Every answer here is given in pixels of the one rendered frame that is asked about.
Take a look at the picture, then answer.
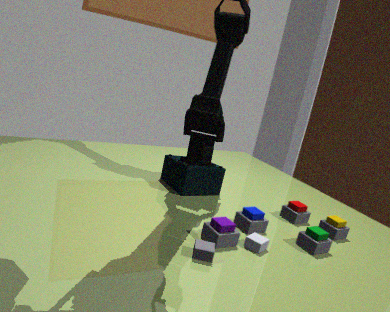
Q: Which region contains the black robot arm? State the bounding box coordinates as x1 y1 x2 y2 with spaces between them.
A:
181 0 251 167

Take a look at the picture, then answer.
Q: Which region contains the white cube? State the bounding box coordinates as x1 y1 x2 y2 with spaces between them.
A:
243 233 270 254

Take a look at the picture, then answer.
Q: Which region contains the red button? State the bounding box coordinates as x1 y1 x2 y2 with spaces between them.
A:
280 201 311 224

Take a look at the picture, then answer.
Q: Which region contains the yellow button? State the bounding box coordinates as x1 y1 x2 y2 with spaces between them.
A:
318 215 350 241

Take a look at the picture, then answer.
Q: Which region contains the blue button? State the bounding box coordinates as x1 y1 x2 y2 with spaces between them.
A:
234 207 269 234

